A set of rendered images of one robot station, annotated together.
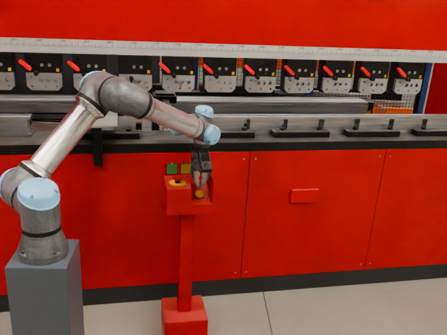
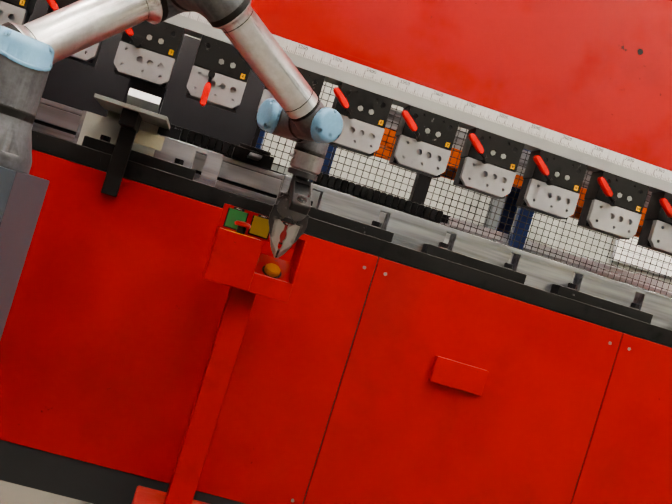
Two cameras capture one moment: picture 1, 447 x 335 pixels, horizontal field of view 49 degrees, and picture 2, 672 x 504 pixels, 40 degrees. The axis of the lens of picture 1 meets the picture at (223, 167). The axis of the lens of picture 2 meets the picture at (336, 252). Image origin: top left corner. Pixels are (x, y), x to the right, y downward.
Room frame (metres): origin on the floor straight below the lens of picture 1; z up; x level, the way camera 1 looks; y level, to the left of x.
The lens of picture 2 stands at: (-0.21, -0.19, 0.80)
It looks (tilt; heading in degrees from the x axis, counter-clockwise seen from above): 0 degrees down; 4
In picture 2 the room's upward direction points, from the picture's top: 17 degrees clockwise
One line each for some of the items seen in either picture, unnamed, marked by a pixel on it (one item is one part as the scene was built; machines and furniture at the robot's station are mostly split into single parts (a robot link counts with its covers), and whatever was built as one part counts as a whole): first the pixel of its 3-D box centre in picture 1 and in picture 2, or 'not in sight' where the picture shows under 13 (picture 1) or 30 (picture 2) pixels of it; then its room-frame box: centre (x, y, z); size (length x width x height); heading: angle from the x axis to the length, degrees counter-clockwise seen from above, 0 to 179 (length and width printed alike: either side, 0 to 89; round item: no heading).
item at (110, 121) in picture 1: (96, 118); (134, 112); (2.11, 0.58, 1.00); 0.26 x 0.18 x 0.01; 13
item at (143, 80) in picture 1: (135, 72); (220, 74); (2.30, 0.44, 1.18); 0.15 x 0.09 x 0.17; 103
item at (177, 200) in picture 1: (187, 187); (255, 251); (1.97, 0.15, 0.75); 0.20 x 0.16 x 0.18; 103
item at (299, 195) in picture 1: (304, 195); (458, 375); (2.33, -0.43, 0.58); 0.15 x 0.02 x 0.07; 103
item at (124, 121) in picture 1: (110, 124); (149, 150); (2.27, 0.56, 0.92); 0.39 x 0.06 x 0.10; 103
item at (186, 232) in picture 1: (185, 259); (210, 397); (1.97, 0.15, 0.39); 0.06 x 0.06 x 0.54; 13
